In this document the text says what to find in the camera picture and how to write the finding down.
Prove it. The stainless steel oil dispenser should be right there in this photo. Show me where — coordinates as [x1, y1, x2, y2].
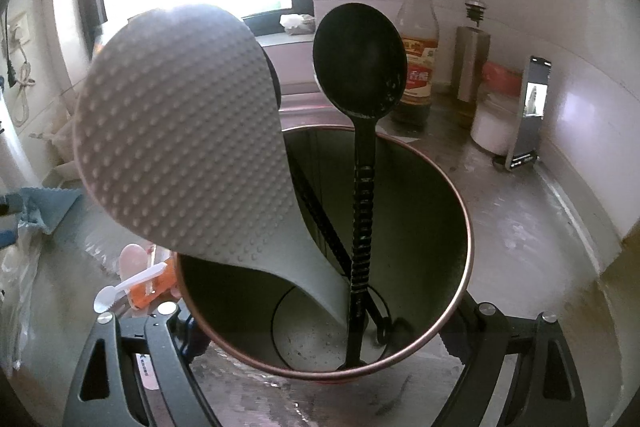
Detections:
[452, 0, 493, 128]

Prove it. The dark metal utensil pot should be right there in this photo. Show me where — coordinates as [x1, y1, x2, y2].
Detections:
[175, 124, 473, 388]

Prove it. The black ladle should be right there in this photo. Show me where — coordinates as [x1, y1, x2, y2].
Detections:
[262, 52, 396, 348]

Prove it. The blue cloth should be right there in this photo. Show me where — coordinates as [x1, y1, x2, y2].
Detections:
[15, 187, 83, 235]

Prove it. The white cord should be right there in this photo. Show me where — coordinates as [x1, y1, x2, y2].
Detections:
[10, 47, 36, 128]

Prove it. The clear plastic bag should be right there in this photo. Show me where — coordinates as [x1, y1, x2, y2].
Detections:
[0, 207, 46, 358]

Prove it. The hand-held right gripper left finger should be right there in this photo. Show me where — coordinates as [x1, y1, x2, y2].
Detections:
[62, 302, 221, 427]

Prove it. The orange peeler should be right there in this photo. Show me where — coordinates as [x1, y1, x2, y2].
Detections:
[127, 257, 181, 310]

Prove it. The white jar red lid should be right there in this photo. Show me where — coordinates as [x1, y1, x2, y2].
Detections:
[470, 61, 523, 155]

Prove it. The white dotted rice paddle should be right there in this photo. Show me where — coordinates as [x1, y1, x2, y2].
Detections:
[72, 4, 351, 333]

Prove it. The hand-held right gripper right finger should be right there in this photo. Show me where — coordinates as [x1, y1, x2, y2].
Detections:
[425, 294, 590, 427]

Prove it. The smartphone on stand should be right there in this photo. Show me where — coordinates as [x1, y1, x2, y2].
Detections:
[502, 55, 553, 171]

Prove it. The vinegar bottle yellow cap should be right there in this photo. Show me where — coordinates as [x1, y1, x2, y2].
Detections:
[390, 0, 441, 130]

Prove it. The black spoon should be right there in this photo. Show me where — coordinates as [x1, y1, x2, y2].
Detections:
[312, 3, 407, 370]

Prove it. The wall socket with plugs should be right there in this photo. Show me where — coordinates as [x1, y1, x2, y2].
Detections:
[7, 12, 31, 48]

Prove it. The crumpled white tissue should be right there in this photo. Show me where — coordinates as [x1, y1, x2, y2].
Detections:
[279, 13, 317, 35]

